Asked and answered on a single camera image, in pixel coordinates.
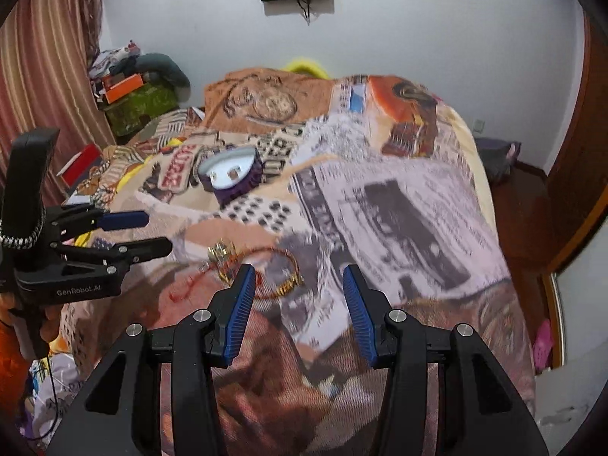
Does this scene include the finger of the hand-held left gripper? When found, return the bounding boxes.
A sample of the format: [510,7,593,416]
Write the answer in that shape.
[47,203,150,241]
[50,236,174,276]

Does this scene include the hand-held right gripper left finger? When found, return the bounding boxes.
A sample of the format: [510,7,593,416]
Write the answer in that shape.
[45,263,257,456]

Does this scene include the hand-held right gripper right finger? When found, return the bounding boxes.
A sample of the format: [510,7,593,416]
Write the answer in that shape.
[342,263,552,456]

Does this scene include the red string bracelet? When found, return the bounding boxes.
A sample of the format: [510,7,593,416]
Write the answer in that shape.
[168,266,224,305]

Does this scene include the gold bangle bracelet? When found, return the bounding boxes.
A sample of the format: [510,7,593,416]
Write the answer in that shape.
[223,246,305,301]

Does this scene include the gold pendant ornament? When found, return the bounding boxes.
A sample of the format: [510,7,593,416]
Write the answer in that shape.
[207,241,238,282]

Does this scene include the purple heart-shaped tin box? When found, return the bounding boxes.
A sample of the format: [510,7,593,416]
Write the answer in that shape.
[197,146,263,207]

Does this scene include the person's left hand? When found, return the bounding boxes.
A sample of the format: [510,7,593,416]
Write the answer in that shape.
[39,301,63,345]

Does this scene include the yellow cloth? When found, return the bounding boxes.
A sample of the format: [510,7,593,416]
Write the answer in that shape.
[116,159,150,193]

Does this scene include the red box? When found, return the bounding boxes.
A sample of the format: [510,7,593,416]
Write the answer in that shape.
[57,144,103,187]

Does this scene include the striped curtain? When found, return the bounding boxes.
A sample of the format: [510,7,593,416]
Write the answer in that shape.
[0,0,117,210]

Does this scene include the printed blanket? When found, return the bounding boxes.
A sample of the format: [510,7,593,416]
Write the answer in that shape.
[57,69,537,456]

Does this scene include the orange box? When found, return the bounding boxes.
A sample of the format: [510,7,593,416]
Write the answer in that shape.
[102,73,144,104]

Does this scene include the pile of clothes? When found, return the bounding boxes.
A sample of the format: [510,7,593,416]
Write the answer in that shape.
[88,43,143,79]

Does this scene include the grey plush pillow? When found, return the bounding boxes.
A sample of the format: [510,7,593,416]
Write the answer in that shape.
[135,52,192,100]

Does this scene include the white plastic bag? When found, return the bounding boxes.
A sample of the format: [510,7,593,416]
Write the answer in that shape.
[28,351,91,438]

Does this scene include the pink slippers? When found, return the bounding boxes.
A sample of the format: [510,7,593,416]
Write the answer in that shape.
[532,319,554,374]

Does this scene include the dark backpack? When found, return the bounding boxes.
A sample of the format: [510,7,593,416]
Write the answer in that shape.
[475,137,522,181]

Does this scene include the yellow foam tube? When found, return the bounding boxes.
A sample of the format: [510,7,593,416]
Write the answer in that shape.
[282,58,331,79]

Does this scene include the wooden door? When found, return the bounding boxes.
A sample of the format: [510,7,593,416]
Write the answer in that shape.
[546,9,608,271]

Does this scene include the black white braided cord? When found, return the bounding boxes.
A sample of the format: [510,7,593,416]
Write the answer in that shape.
[0,206,48,249]

